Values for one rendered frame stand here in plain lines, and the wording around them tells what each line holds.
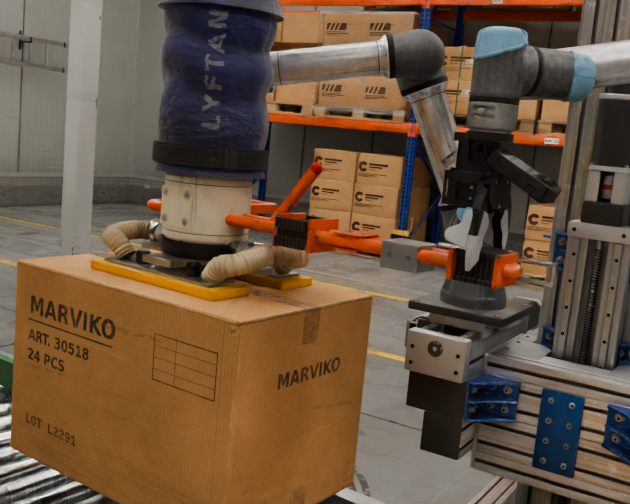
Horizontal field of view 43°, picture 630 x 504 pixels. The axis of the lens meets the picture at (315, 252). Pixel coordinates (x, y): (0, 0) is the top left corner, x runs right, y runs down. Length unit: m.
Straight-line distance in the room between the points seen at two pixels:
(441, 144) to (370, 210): 7.49
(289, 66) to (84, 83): 2.77
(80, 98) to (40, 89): 7.75
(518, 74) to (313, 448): 0.77
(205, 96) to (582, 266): 0.91
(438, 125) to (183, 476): 1.00
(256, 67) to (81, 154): 3.03
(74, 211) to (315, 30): 5.93
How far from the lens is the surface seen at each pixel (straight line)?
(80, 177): 4.49
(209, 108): 1.49
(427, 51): 1.82
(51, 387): 1.67
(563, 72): 1.28
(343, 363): 1.55
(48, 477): 2.03
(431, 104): 1.92
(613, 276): 1.83
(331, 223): 1.42
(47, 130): 12.31
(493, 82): 1.22
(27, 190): 11.98
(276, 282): 1.55
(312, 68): 1.79
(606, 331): 1.85
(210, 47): 1.50
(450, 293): 1.83
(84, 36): 4.48
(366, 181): 9.42
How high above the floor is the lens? 1.39
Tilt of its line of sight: 8 degrees down
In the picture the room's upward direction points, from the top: 5 degrees clockwise
